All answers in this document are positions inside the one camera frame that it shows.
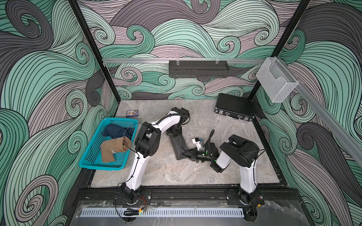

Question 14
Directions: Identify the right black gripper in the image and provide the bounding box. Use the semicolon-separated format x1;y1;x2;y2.
183;148;214;163

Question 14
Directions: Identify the grey dotted skirt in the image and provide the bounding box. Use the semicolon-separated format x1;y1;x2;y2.
168;135;189;160

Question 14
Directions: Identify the tan brown skirt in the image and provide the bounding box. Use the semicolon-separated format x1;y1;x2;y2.
100;137;132;163

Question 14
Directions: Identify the blue denim skirt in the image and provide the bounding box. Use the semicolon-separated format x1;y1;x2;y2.
102;124;134;139

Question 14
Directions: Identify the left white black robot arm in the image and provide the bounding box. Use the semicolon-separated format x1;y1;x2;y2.
119;107;190;203

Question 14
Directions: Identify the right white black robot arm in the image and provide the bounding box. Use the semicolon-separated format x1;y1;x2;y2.
182;130;264;206

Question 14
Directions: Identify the small playing card box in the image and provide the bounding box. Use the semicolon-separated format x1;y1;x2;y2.
126;110;139;118

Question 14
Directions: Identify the black hard case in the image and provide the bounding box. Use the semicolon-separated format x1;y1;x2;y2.
214;93;255;121

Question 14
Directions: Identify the teal plastic basket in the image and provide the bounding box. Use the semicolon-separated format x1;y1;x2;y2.
79;118;138;171

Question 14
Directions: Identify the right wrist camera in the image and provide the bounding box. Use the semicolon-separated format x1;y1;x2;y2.
192;137;205;151

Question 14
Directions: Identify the black perforated wall shelf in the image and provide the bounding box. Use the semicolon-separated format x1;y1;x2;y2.
168;61;230;80

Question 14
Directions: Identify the aluminium back rail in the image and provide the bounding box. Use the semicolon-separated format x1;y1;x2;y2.
102;57;265;65

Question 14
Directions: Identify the aluminium rail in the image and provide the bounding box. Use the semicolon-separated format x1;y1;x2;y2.
281;60;362;165
102;57;265;65

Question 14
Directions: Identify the white slotted cable duct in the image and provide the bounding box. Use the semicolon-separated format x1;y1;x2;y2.
80;208;244;218

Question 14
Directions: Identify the clear plastic wall bin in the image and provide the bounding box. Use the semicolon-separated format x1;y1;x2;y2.
256;57;299;103

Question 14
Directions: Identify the aluminium right rail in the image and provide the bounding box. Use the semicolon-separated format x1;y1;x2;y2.
281;60;362;165

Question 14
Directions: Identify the black left corner post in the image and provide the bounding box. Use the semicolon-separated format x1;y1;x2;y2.
68;0;121;105

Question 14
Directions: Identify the black corner post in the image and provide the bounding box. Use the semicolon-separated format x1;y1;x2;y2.
248;0;311;100
68;0;121;105

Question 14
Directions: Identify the black right corner post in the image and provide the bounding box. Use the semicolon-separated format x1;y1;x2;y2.
248;0;311;100

